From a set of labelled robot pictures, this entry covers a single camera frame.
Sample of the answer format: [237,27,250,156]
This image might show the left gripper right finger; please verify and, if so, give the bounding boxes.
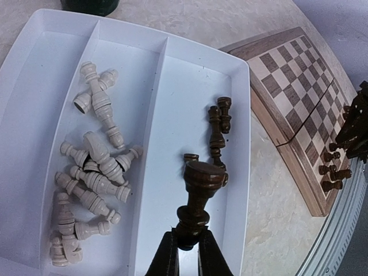
[198,228,233,276]

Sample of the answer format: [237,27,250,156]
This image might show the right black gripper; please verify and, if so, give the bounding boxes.
[335,81,367,164]

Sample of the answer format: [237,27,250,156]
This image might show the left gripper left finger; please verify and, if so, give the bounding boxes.
[145,228,179,276]

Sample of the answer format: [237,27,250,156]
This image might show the dark pawn file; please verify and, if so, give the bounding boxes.
[329,143,341,152]
[323,152,340,162]
[319,164,337,175]

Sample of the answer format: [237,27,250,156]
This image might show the dark piece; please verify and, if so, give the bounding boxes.
[175,161,225,251]
[330,169,352,181]

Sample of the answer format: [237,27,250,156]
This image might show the dark rook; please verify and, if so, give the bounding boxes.
[321,181,343,193]

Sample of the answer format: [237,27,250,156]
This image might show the wooden chess board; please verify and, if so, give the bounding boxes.
[228,27,350,217]

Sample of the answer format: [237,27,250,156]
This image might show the pile of white chess pieces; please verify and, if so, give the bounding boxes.
[50,62,143,267]

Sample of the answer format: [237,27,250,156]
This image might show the dark king in tray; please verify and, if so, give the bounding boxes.
[208,106,226,170]

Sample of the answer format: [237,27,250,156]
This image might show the white divided plastic tray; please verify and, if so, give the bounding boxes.
[1,9,250,275]

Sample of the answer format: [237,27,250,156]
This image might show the dark green cup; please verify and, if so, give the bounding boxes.
[60,0,120,17]

